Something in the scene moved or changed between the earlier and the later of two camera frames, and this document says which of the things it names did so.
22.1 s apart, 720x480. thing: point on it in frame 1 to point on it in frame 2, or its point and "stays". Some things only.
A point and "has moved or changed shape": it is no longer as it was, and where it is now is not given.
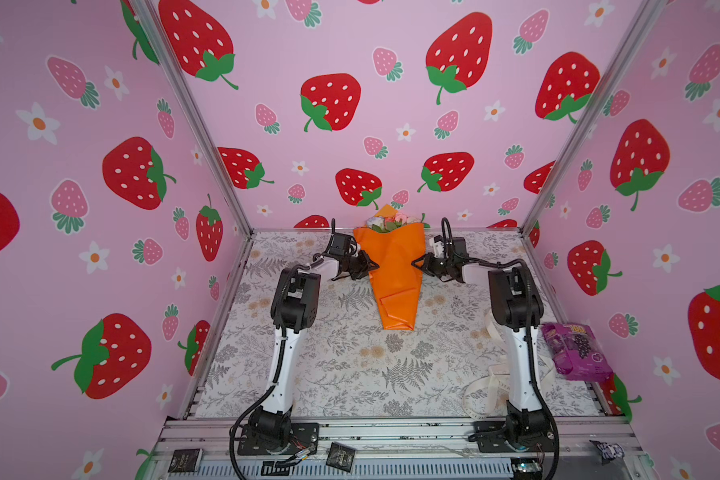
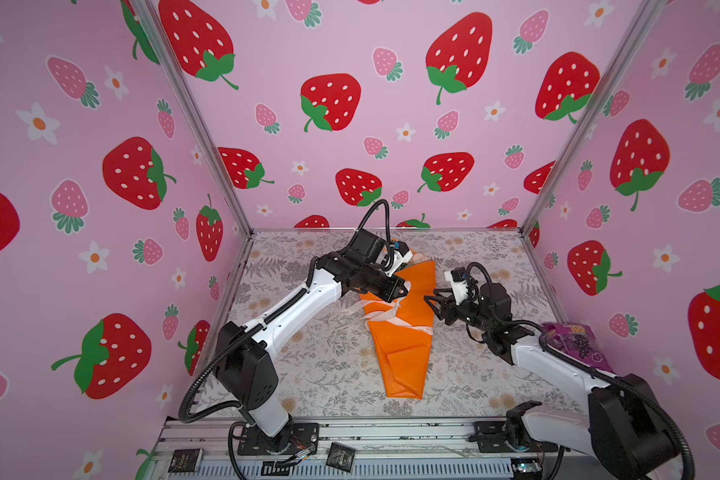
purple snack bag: [577, 353] stays
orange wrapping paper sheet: [395, 259] has moved or changed shape
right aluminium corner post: [640, 26] stays
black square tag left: [185, 460] stays
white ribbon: [483, 398] to [380, 311]
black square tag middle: [340, 457] stays
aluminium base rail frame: [210, 449] stays
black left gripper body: [355, 266] to [375, 282]
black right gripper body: [439, 265] to [467, 314]
